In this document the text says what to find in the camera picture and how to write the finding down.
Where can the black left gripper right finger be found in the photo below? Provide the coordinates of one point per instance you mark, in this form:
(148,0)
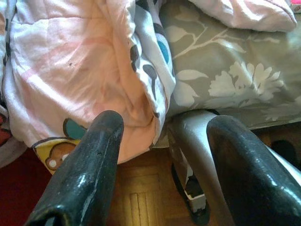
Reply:
(254,183)

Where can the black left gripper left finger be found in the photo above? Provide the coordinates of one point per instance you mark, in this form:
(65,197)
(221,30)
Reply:
(89,169)

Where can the pink cartoon print blanket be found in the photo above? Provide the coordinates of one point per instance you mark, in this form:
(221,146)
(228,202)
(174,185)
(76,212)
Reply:
(70,70)

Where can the red fabric cushion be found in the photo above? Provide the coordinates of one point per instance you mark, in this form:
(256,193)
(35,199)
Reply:
(18,193)

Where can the grey floral bed sheet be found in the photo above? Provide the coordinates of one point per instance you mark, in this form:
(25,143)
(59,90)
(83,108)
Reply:
(235,58)

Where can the colourful comic book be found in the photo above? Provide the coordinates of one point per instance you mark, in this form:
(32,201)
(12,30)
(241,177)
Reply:
(296,2)

